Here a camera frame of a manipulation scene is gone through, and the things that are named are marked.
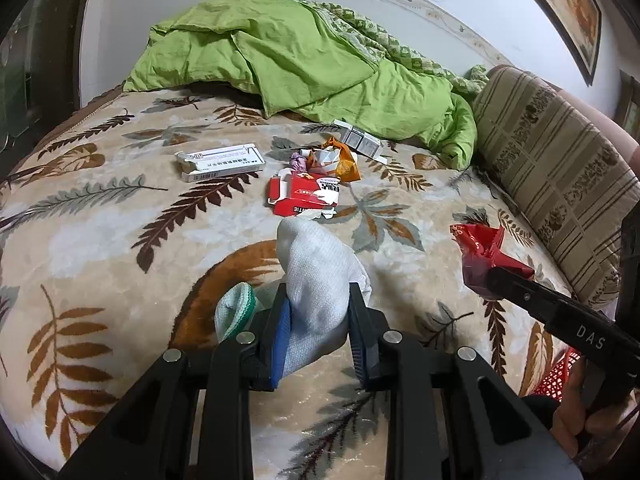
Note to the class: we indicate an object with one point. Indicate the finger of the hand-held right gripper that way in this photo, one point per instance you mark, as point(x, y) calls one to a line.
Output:
point(525, 295)

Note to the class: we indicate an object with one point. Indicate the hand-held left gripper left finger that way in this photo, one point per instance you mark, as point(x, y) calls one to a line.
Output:
point(280, 345)

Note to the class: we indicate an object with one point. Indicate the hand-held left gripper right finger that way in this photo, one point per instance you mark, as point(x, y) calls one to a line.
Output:
point(359, 355)

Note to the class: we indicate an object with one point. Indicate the red foil wrapper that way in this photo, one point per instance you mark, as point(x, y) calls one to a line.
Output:
point(480, 255)

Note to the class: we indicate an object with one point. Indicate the white sock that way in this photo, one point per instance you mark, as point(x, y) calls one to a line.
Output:
point(315, 280)

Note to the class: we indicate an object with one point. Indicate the purple wrapper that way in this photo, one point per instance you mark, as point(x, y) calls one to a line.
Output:
point(300, 162)

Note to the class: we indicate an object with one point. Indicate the orange foil wrapper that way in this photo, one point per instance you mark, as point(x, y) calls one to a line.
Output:
point(347, 165)

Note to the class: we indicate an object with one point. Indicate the person's right hand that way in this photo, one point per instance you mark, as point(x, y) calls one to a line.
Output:
point(567, 410)

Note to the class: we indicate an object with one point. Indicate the striped beige pillow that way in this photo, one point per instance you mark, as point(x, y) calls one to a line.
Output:
point(550, 160)

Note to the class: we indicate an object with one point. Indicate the torn red white carton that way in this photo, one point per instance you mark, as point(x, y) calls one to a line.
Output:
point(300, 195)

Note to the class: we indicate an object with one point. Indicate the crumpled white paper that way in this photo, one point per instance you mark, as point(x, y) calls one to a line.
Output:
point(325, 160)

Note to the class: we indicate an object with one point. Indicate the white medicine box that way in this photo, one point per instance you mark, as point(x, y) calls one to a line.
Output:
point(220, 162)

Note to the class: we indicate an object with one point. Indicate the green checked quilt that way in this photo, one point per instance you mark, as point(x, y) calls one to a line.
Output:
point(400, 45)

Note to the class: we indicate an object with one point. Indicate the green duvet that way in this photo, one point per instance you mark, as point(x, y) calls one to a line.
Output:
point(300, 60)

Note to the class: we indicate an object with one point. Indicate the glass panel door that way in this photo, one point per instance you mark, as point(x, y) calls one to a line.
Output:
point(30, 60)

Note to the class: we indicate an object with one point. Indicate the small framed wall picture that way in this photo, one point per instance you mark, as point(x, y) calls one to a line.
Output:
point(630, 100)

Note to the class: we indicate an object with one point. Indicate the dark framed wall picture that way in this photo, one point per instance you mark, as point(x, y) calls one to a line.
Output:
point(565, 0)

